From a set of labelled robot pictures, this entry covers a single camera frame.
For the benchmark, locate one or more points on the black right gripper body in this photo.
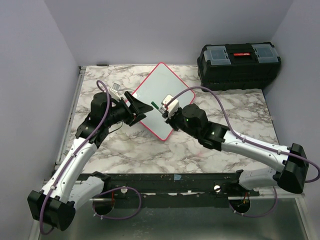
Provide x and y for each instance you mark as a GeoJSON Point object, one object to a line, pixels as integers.
{"type": "Point", "coordinates": [176, 120]}

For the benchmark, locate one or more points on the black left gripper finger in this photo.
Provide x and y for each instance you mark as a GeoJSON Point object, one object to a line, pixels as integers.
{"type": "Point", "coordinates": [137, 106]}
{"type": "Point", "coordinates": [137, 118]}

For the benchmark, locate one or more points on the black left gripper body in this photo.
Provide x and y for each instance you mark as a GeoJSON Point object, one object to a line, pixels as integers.
{"type": "Point", "coordinates": [122, 112]}

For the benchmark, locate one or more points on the green white whiteboard marker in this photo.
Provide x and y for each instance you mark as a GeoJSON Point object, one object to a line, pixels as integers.
{"type": "Point", "coordinates": [155, 105]}

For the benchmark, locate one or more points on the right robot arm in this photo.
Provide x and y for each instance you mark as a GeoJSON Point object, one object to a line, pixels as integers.
{"type": "Point", "coordinates": [285, 166]}

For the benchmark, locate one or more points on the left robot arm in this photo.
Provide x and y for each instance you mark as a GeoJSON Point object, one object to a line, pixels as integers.
{"type": "Point", "coordinates": [56, 203]}

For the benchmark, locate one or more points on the pink framed whiteboard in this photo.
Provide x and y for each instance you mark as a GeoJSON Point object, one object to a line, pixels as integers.
{"type": "Point", "coordinates": [158, 84]}

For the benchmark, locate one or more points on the black toolbox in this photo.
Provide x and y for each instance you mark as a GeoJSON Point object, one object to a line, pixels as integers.
{"type": "Point", "coordinates": [238, 66]}

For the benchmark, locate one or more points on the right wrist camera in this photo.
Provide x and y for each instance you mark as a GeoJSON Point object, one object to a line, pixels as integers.
{"type": "Point", "coordinates": [168, 105]}

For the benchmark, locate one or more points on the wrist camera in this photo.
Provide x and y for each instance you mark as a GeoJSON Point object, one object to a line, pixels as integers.
{"type": "Point", "coordinates": [114, 91]}
{"type": "Point", "coordinates": [168, 105]}

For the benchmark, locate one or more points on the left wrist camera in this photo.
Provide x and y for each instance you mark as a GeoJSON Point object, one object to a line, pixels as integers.
{"type": "Point", "coordinates": [114, 91]}

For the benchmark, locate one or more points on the aluminium frame rail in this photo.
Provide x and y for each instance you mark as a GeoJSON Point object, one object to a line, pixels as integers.
{"type": "Point", "coordinates": [63, 149]}

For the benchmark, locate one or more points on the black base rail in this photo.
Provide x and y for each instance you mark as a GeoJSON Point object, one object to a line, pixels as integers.
{"type": "Point", "coordinates": [168, 190]}

